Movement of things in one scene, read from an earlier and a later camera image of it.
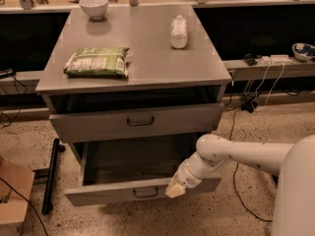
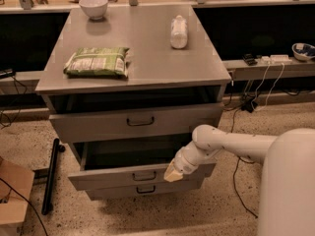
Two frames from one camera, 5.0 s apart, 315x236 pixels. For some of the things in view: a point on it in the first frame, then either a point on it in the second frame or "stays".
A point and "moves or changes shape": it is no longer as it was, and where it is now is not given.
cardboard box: [16, 184] stays
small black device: [250, 60] stays
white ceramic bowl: [94, 7] stays
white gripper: [187, 177] → [182, 165]
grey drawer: [132, 170] moves or changes shape
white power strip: [276, 59] stays
